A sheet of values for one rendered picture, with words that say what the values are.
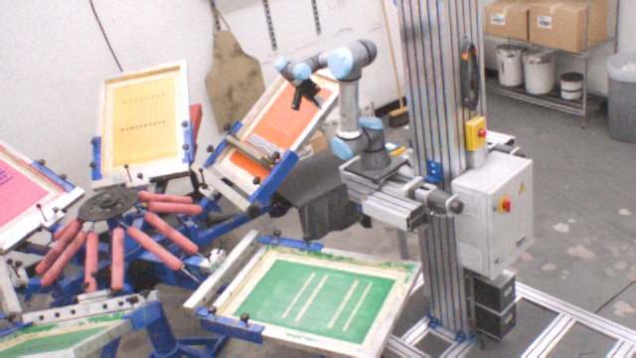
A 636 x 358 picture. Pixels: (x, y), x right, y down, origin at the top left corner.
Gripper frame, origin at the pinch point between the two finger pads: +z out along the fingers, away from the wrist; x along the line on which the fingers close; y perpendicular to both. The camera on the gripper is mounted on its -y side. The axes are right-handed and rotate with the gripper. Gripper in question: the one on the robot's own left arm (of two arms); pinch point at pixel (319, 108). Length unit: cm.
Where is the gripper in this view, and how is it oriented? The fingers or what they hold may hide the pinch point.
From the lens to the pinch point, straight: 313.3
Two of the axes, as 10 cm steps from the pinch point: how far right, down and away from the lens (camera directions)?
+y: 6.0, -7.9, 1.0
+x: -5.5, -3.2, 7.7
